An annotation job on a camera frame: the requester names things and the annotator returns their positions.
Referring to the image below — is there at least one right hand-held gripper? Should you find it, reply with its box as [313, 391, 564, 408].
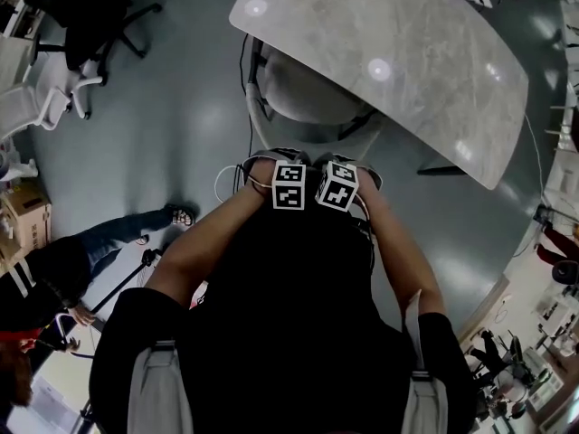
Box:
[314, 152, 384, 213]

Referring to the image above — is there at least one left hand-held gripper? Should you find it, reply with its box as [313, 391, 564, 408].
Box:
[246, 147, 314, 211]

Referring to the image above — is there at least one grey upholstered chair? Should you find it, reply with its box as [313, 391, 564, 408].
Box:
[243, 38, 386, 171]

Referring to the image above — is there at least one person's left forearm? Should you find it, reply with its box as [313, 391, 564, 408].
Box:
[144, 183, 275, 309]

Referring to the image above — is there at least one person's right forearm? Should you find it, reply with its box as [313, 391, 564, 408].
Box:
[356, 192, 447, 334]

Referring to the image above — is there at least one white mesh office chair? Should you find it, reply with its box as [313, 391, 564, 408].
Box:
[0, 53, 105, 142]

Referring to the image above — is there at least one black mesh office chair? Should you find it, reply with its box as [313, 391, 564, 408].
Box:
[24, 0, 164, 86]

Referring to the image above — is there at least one person's left hand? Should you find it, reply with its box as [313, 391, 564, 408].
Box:
[248, 159, 275, 194]

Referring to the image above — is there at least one person's right hand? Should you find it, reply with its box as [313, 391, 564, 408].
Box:
[356, 171, 382, 203]

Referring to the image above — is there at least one person's black shirt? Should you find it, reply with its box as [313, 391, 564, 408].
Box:
[88, 196, 477, 434]

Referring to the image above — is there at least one grey marble table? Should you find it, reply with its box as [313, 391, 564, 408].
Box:
[228, 0, 530, 192]

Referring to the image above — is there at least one black tripod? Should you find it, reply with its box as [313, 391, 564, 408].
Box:
[90, 246, 161, 315]

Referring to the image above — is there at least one black equipment stand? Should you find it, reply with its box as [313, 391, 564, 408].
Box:
[469, 329, 528, 393]

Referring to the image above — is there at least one white shelf rack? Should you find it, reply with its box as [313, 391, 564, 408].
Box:
[544, 52, 579, 198]

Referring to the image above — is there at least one brown cardboard box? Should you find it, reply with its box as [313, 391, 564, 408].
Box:
[0, 180, 52, 267]

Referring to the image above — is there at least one clear plastic wrapped pack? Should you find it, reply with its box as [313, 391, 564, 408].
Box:
[0, 150, 40, 183]

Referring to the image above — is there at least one white side desk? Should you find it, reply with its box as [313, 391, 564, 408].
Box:
[26, 349, 99, 434]

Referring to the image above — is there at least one thin gripper cable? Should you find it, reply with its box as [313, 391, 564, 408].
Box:
[351, 193, 377, 271]

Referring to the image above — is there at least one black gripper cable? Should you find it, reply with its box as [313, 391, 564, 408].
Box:
[239, 33, 255, 161]

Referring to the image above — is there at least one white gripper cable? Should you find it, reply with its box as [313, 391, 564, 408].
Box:
[213, 164, 248, 205]

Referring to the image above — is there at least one long white floor cable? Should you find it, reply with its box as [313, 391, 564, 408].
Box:
[523, 114, 546, 191]

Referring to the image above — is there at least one grey backpack shoulder strap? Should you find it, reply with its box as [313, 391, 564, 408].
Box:
[401, 288, 450, 434]
[128, 338, 194, 434]

